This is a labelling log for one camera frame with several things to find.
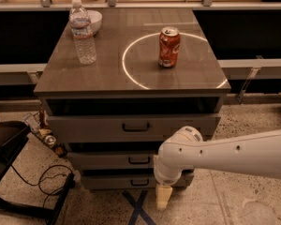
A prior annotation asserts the grey drawer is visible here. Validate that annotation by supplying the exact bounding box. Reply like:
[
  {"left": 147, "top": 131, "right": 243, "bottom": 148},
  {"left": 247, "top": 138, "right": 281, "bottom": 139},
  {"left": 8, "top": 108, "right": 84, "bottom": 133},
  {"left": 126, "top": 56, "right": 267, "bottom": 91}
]
[
  {"left": 47, "top": 113, "right": 220, "bottom": 143},
  {"left": 67, "top": 148, "right": 206, "bottom": 171},
  {"left": 80, "top": 171, "right": 195, "bottom": 191}
]

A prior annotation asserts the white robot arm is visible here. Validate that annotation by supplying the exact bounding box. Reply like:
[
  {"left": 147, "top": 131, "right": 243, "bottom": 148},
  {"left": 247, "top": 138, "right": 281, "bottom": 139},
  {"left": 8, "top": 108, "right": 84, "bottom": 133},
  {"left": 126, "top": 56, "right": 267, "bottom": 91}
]
[{"left": 154, "top": 127, "right": 281, "bottom": 210}]

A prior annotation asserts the grey bottom drawer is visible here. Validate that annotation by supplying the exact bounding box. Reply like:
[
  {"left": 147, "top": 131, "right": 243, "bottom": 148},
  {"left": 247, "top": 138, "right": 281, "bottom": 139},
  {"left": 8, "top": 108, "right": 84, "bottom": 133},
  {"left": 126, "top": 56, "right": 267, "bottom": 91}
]
[{"left": 80, "top": 171, "right": 195, "bottom": 191}]

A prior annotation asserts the grey top drawer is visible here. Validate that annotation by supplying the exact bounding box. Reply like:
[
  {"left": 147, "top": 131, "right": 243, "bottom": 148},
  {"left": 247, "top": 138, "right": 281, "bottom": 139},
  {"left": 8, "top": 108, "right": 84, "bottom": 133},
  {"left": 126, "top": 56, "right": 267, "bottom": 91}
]
[{"left": 47, "top": 113, "right": 220, "bottom": 143}]

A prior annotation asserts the grey drawer cabinet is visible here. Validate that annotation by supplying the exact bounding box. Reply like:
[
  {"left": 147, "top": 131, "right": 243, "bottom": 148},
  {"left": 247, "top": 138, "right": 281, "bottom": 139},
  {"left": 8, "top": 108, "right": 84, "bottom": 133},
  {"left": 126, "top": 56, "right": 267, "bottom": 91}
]
[{"left": 33, "top": 7, "right": 231, "bottom": 191}]

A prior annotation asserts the blue tape cross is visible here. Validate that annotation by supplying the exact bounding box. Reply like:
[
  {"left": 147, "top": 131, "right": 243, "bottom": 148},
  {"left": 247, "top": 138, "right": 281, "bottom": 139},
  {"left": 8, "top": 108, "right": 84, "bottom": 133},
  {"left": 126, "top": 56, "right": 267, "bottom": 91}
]
[{"left": 123, "top": 190, "right": 156, "bottom": 225}]

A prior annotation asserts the clutter of small items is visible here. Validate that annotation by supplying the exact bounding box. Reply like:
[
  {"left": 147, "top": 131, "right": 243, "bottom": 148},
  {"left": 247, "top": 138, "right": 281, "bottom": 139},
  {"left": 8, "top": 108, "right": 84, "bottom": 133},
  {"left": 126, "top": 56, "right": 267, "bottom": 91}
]
[{"left": 23, "top": 106, "right": 67, "bottom": 158}]

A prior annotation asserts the red soda can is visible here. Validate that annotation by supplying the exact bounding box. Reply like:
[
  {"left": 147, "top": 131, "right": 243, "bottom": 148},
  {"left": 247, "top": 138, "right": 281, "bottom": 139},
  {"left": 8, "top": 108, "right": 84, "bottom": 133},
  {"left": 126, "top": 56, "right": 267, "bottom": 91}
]
[{"left": 158, "top": 26, "right": 181, "bottom": 68}]

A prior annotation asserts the white bowl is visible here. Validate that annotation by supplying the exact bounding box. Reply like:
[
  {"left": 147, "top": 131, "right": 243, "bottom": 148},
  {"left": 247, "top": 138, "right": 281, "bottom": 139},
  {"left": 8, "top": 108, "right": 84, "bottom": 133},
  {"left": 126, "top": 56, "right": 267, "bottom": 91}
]
[{"left": 88, "top": 10, "right": 103, "bottom": 36}]

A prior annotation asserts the clear plastic water bottle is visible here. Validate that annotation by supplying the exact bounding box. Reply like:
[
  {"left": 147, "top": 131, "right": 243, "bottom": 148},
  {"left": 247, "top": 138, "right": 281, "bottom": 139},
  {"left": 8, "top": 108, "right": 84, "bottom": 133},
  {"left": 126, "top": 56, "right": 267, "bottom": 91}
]
[{"left": 68, "top": 0, "right": 96, "bottom": 65}]

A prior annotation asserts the black cable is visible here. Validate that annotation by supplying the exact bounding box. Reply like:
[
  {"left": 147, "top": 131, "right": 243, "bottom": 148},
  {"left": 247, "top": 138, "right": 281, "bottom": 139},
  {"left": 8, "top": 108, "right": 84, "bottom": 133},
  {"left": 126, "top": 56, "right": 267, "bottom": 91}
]
[{"left": 10, "top": 163, "right": 75, "bottom": 208}]

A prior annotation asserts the metal rail bracket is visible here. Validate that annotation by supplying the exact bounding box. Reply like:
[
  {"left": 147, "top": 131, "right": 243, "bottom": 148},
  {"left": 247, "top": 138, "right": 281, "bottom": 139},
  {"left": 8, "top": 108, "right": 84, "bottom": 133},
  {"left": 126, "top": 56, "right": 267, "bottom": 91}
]
[{"left": 236, "top": 67, "right": 260, "bottom": 103}]

